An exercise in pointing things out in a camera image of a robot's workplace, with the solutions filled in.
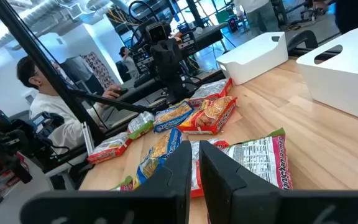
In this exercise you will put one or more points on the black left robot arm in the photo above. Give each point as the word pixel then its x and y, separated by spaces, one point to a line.
pixel 143 31

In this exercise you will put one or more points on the white plastic bin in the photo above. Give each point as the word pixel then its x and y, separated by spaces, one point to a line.
pixel 337 81
pixel 253 59

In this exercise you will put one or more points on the patterned fabric panel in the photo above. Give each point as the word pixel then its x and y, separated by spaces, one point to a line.
pixel 99 70

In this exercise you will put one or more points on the red Maruchan ramen pack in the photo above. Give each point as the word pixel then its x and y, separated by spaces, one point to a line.
pixel 219 143
pixel 109 147
pixel 211 90
pixel 213 116

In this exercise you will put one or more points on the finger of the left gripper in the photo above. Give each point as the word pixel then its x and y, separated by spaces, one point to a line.
pixel 171 88
pixel 182 87

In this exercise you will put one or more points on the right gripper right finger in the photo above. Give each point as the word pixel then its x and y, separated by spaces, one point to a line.
pixel 244 205

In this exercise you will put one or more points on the black office chair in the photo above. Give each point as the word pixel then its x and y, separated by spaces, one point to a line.
pixel 303 39

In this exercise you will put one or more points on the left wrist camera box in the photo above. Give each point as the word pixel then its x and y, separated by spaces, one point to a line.
pixel 157 31

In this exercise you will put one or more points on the silver ventilation duct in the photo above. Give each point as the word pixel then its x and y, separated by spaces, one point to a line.
pixel 26 18

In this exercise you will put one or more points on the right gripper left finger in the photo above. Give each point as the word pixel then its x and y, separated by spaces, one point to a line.
pixel 154 205

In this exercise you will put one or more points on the blue Maruchan ramen pack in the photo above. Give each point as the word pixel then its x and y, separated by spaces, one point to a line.
pixel 172 115
pixel 157 152

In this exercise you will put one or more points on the black desk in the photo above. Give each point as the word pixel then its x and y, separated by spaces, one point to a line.
pixel 135 93

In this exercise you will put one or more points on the black background robot arm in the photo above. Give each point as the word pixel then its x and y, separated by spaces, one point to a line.
pixel 8 143

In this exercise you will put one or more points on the black aluminium rig frame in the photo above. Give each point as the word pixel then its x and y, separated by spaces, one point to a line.
pixel 43 63

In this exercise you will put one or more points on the person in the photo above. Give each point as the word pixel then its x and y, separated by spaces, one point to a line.
pixel 129 63
pixel 353 12
pixel 259 15
pixel 51 109

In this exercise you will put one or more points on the pink green Maruchan ramen pack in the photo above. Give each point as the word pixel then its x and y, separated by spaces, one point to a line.
pixel 124 184
pixel 140 124
pixel 259 158

